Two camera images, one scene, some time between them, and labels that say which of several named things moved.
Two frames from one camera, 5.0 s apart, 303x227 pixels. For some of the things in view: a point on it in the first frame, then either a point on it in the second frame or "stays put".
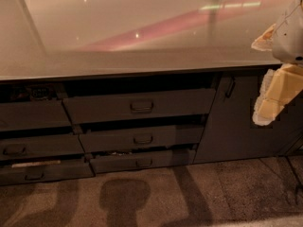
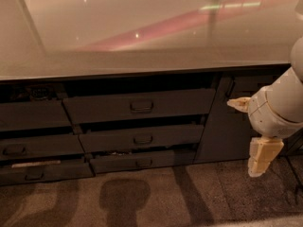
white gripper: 290,40 to 264,114
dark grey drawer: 119,163 stays put
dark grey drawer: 127,107 stays put
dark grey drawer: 41,146 stays put
